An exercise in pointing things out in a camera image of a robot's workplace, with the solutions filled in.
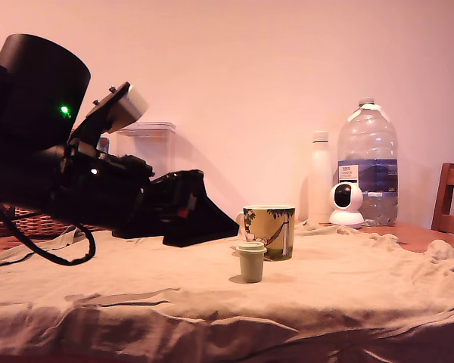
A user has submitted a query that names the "cartoon print coffee mug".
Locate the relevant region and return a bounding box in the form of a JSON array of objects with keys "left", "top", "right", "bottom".
[{"left": 235, "top": 204, "right": 296, "bottom": 262}]

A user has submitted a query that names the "large clear water bottle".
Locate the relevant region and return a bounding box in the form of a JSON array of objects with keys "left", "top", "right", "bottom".
[{"left": 337, "top": 97, "right": 399, "bottom": 228}]

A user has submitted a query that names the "clear coffee bean container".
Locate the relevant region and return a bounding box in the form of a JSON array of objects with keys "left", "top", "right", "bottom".
[{"left": 115, "top": 120, "right": 177, "bottom": 178}]

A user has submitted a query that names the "white insulated bottle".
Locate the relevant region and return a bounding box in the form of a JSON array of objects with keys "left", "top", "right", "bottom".
[{"left": 307, "top": 130, "right": 334, "bottom": 225}]

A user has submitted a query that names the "long black cable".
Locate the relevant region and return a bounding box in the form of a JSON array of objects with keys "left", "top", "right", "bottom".
[{"left": 0, "top": 200, "right": 97, "bottom": 267}]

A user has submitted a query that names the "green coffee capsule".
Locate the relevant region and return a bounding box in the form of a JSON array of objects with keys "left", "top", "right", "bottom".
[{"left": 237, "top": 241, "right": 268, "bottom": 284}]

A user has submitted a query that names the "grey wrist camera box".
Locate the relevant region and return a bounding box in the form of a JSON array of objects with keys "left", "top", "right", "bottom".
[{"left": 72, "top": 81, "right": 149, "bottom": 154}]

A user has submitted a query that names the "beige cloth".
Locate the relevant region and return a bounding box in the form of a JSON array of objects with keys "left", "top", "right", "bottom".
[{"left": 0, "top": 219, "right": 454, "bottom": 363}]

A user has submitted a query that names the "small white round camera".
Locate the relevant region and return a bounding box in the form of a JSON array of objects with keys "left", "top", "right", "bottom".
[{"left": 328, "top": 181, "right": 365, "bottom": 230}]

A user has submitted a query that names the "wooden chair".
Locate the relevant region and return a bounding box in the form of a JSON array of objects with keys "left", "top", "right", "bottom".
[{"left": 430, "top": 163, "right": 454, "bottom": 237}]

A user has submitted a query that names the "wicker basket with handle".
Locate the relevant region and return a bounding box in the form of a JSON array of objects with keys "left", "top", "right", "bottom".
[{"left": 11, "top": 206, "right": 99, "bottom": 238}]

